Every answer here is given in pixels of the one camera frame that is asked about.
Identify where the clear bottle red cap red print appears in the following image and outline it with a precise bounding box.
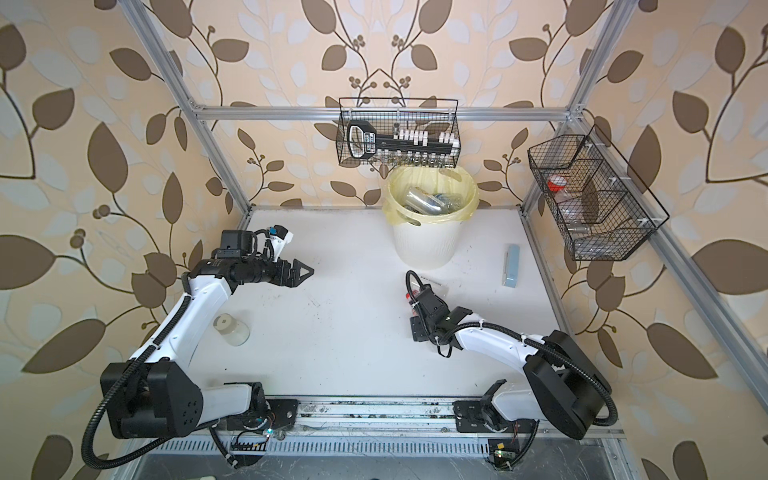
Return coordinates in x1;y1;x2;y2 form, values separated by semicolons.
405;293;418;316

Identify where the clear bottle green red neck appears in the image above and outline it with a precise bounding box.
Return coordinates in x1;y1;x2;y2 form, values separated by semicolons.
404;187;448;215

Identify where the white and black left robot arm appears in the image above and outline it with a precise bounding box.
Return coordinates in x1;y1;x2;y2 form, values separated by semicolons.
81;257;314;470

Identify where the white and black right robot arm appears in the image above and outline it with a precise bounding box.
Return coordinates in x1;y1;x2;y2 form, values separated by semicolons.
405;270;619;440

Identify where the white ribbed waste bin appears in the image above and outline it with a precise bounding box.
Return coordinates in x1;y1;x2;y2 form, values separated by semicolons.
387;211;471;270

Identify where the yellow bin liner bag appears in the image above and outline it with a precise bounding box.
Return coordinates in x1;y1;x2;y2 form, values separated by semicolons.
382;167;479;226

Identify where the black rack of white vials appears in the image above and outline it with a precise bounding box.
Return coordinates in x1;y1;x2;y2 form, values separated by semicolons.
341;120;461;163

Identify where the red capped item in basket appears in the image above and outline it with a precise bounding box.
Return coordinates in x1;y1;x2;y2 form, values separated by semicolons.
546;174;568;194

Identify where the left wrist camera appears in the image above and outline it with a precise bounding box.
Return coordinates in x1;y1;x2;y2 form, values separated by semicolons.
218;224;295;264

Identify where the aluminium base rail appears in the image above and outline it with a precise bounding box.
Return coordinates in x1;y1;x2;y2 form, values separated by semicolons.
104;395;646;480

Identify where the black wire basket back wall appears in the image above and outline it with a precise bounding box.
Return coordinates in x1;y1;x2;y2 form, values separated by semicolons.
335;95;461;168

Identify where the black wire basket wall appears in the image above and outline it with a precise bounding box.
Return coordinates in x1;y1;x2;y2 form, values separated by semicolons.
335;95;461;168
527;126;670;261

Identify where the black wire basket right wall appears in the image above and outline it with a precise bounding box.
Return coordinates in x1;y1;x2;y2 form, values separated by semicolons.
527;126;670;261

